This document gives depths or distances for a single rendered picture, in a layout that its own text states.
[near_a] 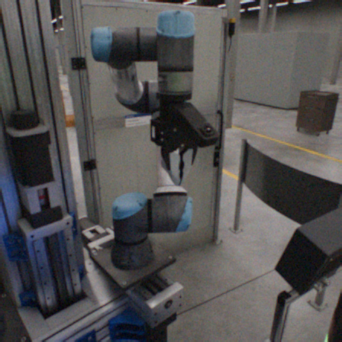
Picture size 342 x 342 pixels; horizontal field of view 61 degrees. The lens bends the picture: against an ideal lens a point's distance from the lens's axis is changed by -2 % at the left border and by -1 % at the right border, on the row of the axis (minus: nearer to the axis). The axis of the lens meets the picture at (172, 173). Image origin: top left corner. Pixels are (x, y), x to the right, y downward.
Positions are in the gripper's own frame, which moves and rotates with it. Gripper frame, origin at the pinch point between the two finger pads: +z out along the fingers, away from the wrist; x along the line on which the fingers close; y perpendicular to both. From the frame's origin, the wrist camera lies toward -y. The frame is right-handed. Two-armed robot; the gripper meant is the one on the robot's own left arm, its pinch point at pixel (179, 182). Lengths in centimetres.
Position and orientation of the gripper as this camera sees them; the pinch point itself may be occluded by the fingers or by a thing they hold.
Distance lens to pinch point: 68.6
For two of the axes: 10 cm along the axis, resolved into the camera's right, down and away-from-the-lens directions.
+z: 0.0, 9.3, 3.8
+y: -5.5, -3.2, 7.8
